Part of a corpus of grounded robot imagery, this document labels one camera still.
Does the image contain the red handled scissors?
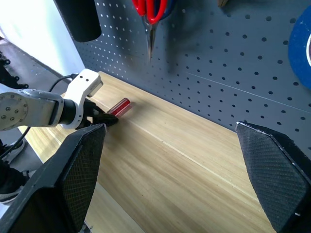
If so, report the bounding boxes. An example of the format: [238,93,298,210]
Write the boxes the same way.
[132,0,169,64]

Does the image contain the red screwdriver handle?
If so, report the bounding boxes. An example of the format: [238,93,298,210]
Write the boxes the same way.
[106,98,132,117]

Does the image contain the black cable chain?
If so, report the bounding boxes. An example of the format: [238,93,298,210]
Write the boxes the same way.
[0,50,28,88]

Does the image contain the blue tape roll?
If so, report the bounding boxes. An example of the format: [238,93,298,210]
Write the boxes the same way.
[288,4,311,90]

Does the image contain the grey perforated pegboard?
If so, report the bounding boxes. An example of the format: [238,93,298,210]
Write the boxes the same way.
[75,0,311,158]

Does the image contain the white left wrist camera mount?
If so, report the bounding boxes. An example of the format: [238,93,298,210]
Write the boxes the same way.
[59,68,104,130]

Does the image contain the black cylindrical holder cup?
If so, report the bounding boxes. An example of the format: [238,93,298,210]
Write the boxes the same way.
[53,0,102,43]

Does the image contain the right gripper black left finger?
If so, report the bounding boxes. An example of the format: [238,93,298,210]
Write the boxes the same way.
[0,123,107,233]

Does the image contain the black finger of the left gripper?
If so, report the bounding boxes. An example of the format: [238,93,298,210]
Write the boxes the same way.
[92,103,119,122]
[85,119,119,129]

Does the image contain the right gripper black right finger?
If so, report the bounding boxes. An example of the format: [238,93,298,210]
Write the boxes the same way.
[235,121,311,233]

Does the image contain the black sneaker white sole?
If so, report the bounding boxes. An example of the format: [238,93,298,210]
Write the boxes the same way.
[0,139,26,168]
[0,167,31,204]

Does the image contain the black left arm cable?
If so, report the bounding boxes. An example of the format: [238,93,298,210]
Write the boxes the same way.
[0,74,75,160]

